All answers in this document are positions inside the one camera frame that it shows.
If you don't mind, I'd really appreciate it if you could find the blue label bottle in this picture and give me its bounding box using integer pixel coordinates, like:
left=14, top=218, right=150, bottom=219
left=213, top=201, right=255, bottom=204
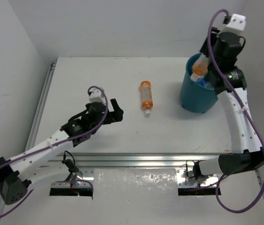
left=195, top=74, right=214, bottom=90

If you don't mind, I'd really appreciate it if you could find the orange label bottle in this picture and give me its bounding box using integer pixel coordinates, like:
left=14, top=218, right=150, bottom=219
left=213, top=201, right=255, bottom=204
left=140, top=81, right=153, bottom=117
left=190, top=54, right=209, bottom=82

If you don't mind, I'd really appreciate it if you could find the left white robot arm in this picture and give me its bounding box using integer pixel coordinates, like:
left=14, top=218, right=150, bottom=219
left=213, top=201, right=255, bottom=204
left=0, top=98, right=124, bottom=205

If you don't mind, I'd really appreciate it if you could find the teal plastic bin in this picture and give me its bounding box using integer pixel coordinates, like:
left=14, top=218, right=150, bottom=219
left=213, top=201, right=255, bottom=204
left=180, top=53, right=218, bottom=113

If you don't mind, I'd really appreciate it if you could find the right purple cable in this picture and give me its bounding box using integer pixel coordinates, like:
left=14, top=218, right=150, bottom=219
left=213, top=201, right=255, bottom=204
left=207, top=8, right=264, bottom=214

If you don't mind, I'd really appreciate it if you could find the white foil sheet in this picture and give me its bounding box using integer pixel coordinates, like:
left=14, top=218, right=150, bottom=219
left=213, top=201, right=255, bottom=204
left=93, top=168, right=178, bottom=202

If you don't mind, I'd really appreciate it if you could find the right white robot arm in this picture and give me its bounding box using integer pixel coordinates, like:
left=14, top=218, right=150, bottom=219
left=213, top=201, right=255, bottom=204
left=192, top=28, right=264, bottom=180

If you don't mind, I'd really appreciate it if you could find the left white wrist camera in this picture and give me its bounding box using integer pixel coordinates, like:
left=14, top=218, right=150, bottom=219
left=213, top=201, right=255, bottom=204
left=88, top=87, right=106, bottom=105

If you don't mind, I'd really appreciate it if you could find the aluminium rail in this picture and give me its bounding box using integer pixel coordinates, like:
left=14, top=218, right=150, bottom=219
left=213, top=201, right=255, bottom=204
left=38, top=152, right=221, bottom=188
left=0, top=61, right=57, bottom=215

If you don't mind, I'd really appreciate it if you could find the aluminium front rail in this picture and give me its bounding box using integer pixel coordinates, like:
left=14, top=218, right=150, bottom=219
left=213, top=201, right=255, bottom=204
left=38, top=152, right=221, bottom=188

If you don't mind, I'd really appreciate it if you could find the aluminium left side rail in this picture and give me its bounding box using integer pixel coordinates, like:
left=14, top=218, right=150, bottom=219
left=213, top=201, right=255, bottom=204
left=0, top=61, right=57, bottom=215

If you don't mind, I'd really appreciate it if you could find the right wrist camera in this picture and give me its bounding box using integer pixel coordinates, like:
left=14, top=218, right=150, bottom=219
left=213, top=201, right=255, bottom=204
left=221, top=14, right=246, bottom=34

